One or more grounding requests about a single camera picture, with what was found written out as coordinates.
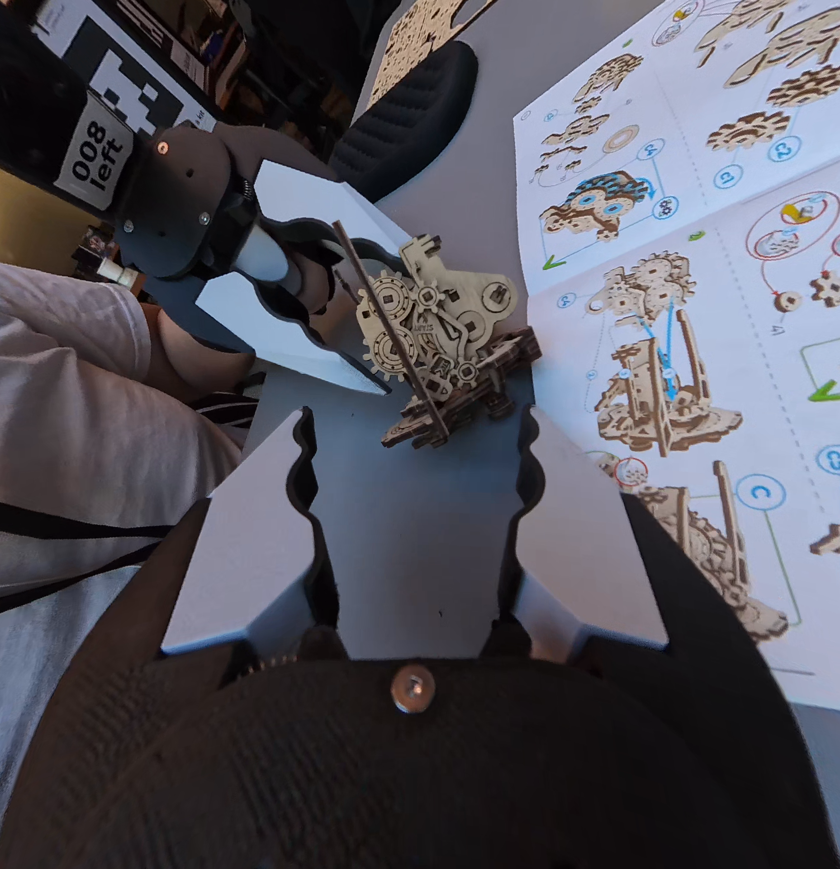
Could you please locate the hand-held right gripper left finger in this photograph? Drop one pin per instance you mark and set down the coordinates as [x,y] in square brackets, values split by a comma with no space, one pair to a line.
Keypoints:
[243,543]

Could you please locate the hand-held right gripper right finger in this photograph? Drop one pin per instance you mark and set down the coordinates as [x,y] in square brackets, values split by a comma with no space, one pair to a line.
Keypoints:
[582,543]

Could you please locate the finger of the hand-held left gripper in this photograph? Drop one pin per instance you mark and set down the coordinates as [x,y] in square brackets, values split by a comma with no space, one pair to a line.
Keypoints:
[304,197]
[264,319]

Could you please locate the wooden gear model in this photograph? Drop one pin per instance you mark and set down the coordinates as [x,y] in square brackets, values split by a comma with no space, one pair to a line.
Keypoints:
[447,326]

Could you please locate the person's left forearm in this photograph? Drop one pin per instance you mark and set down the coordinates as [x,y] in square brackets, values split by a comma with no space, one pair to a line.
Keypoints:
[189,363]

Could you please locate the laser-cut plywood parts sheet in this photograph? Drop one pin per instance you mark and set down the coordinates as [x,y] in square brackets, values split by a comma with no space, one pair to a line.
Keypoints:
[413,47]

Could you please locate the person's left hand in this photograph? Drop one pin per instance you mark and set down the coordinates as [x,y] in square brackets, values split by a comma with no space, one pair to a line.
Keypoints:
[316,285]

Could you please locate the black white striped cloth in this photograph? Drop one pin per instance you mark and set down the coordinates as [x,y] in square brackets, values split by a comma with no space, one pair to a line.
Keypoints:
[223,409]

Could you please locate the black wrist rest pad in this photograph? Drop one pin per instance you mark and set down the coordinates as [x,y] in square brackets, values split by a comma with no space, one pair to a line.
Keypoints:
[406,136]

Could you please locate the white assembly instruction booklet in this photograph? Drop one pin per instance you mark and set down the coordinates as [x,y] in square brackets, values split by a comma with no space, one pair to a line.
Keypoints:
[752,380]

